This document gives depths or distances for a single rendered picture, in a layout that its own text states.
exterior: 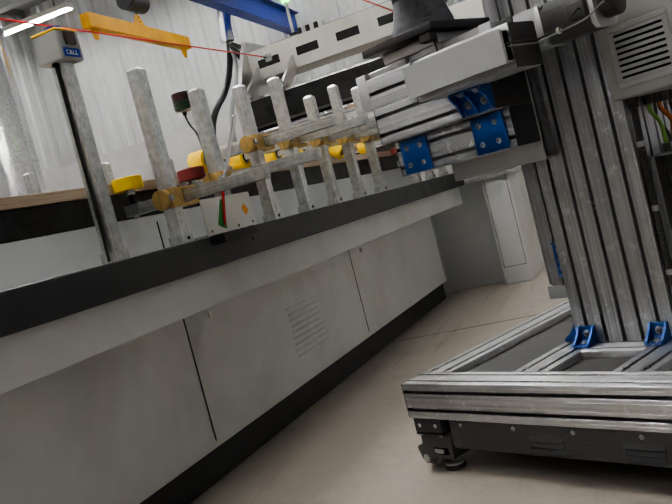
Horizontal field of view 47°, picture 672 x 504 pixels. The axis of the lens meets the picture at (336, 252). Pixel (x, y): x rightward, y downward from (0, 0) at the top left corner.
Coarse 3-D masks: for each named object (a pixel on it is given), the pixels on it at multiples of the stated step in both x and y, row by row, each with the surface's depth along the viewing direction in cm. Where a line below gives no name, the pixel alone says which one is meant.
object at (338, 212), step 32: (384, 192) 326; (416, 192) 364; (256, 224) 229; (288, 224) 244; (320, 224) 265; (160, 256) 183; (192, 256) 195; (224, 256) 208; (32, 288) 147; (64, 288) 154; (96, 288) 162; (128, 288) 171; (0, 320) 139; (32, 320) 145
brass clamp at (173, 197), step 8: (160, 192) 194; (168, 192) 195; (176, 192) 197; (152, 200) 195; (160, 200) 194; (168, 200) 193; (176, 200) 196; (184, 200) 199; (192, 200) 203; (160, 208) 194; (168, 208) 196
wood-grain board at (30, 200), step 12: (360, 156) 373; (384, 156) 404; (288, 168) 303; (144, 180) 221; (48, 192) 187; (60, 192) 190; (72, 192) 194; (84, 192) 198; (0, 204) 173; (12, 204) 176; (24, 204) 179; (36, 204) 183
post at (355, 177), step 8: (328, 88) 308; (336, 88) 308; (336, 96) 308; (336, 104) 308; (336, 112) 309; (344, 112) 311; (344, 120) 309; (344, 144) 310; (352, 144) 311; (344, 152) 310; (352, 152) 310; (352, 160) 309; (352, 168) 310; (352, 176) 310; (360, 176) 312; (352, 184) 311; (360, 184) 310
